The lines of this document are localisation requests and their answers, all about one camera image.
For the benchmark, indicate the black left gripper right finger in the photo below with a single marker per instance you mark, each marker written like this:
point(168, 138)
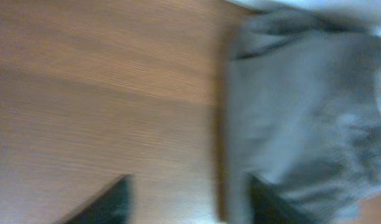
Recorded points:
point(269, 208)

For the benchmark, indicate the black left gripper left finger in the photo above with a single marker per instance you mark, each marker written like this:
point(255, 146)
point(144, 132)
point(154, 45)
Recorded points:
point(111, 205)

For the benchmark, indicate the grey shorts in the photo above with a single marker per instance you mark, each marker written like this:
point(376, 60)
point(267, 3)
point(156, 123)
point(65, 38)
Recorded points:
point(303, 115)

